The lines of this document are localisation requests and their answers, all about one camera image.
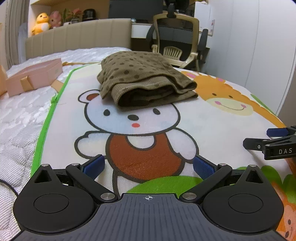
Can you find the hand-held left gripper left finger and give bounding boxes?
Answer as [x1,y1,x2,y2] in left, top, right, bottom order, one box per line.
[30,154,118,204]

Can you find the brown paper bag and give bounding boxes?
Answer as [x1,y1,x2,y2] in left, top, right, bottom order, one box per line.
[0,65,7,96]

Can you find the beige and black office chair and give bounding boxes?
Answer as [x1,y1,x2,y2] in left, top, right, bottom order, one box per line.
[146,0,210,71]

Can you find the black cable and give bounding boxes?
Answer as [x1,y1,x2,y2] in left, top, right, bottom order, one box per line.
[0,179,18,195]

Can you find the yellow duck plush toy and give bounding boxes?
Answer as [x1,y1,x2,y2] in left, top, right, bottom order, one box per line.
[31,13,52,36]

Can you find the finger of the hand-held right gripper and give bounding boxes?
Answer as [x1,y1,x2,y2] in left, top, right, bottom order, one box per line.
[266,125,296,139]
[243,137,270,151]

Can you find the black computer monitor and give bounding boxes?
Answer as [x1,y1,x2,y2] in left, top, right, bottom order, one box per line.
[108,0,164,20]

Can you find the pink plush toy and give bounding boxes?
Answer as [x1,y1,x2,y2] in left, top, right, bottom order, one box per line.
[48,10,63,29]

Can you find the pink gift box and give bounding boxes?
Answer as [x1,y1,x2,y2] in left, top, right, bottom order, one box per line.
[6,58,63,96]

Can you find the grey curtain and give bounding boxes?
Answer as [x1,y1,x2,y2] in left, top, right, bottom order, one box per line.
[5,0,30,70]

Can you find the white desk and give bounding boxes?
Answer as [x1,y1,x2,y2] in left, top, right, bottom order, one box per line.
[131,22,214,40]

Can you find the beige padded headboard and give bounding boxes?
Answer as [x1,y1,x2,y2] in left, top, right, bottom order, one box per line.
[24,18,133,63]

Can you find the brown ribbed garment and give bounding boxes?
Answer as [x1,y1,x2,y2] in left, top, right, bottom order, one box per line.
[97,51,199,113]

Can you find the cartoon printed blanket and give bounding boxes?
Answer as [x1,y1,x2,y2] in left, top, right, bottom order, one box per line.
[30,61,296,241]

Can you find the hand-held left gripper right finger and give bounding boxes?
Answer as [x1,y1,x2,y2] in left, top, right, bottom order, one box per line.
[179,155,270,204]

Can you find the beige plastic stool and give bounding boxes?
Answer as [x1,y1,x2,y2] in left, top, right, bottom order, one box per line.
[163,46,183,61]

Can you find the potted plant with red leaves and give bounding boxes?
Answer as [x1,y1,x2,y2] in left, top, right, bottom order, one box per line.
[62,8,84,26]

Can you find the white cardboard box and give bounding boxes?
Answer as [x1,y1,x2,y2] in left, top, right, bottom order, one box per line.
[194,2,215,37]

